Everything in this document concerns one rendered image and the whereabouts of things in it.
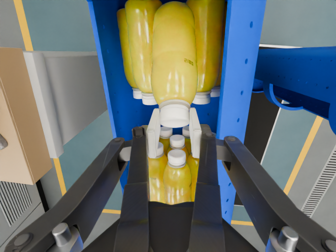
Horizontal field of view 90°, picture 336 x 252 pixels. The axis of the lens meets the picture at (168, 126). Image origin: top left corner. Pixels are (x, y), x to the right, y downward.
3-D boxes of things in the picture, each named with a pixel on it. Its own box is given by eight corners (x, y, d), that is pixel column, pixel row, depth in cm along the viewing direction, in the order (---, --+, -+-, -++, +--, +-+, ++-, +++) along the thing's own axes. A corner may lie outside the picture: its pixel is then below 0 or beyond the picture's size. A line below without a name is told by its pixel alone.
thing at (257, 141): (195, 191, 188) (196, 202, 174) (220, 42, 128) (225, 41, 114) (241, 195, 187) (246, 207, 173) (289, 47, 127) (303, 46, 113)
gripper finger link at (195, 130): (193, 130, 15) (201, 130, 15) (189, 107, 22) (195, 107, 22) (192, 158, 16) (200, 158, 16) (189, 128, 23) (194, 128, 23)
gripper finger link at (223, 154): (203, 147, 14) (240, 147, 14) (197, 123, 18) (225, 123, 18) (202, 162, 14) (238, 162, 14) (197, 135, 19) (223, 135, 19)
